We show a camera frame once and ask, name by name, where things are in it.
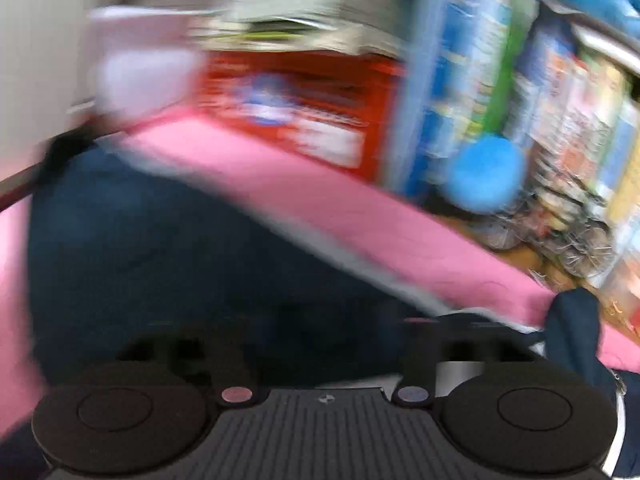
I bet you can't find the red plastic crate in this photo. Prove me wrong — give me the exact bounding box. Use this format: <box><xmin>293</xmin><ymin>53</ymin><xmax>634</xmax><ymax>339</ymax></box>
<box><xmin>200</xmin><ymin>52</ymin><xmax>406</xmax><ymax>186</ymax></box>

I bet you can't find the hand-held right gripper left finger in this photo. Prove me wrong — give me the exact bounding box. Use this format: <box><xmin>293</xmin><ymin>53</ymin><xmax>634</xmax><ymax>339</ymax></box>
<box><xmin>120</xmin><ymin>325</ymin><xmax>263</xmax><ymax>406</ymax></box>

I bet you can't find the stack of books and papers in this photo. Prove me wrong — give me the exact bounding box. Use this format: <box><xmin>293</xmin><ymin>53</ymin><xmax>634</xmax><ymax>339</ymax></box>
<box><xmin>125</xmin><ymin>0</ymin><xmax>426</xmax><ymax>58</ymax></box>

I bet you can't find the row of tall thin blue books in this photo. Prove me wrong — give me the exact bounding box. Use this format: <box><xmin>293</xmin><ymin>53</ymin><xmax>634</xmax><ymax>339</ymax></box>
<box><xmin>395</xmin><ymin>0</ymin><xmax>538</xmax><ymax>201</ymax></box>

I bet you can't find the pink rabbit print blanket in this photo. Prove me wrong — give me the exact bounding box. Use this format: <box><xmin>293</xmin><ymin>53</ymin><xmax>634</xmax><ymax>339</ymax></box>
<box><xmin>0</xmin><ymin>112</ymin><xmax>640</xmax><ymax>411</ymax></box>

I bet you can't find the blue plush ball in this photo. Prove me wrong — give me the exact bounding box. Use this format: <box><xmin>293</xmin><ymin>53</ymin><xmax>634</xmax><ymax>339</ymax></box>
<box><xmin>447</xmin><ymin>135</ymin><xmax>526</xmax><ymax>213</ymax></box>

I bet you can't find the miniature black bicycle model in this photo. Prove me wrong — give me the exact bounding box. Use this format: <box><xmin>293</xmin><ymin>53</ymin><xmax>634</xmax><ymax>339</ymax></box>
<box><xmin>480</xmin><ymin>190</ymin><xmax>621</xmax><ymax>281</ymax></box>

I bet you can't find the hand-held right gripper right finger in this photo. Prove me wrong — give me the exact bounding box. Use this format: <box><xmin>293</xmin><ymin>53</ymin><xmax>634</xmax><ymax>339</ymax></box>
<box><xmin>392</xmin><ymin>317</ymin><xmax>546</xmax><ymax>406</ymax></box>

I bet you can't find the navy white red striped jacket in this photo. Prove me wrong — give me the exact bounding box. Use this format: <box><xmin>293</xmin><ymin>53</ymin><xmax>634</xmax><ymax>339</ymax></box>
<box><xmin>0</xmin><ymin>132</ymin><xmax>631</xmax><ymax>480</ymax></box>

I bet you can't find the white foam board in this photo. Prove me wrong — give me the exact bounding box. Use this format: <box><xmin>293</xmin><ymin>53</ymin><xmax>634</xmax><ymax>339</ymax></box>
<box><xmin>87</xmin><ymin>7</ymin><xmax>206</xmax><ymax>116</ymax></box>

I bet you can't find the row of colourful shelf books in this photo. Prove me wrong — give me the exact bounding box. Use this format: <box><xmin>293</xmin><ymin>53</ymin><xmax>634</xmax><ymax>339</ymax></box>
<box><xmin>520</xmin><ymin>15</ymin><xmax>640</xmax><ymax>341</ymax></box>

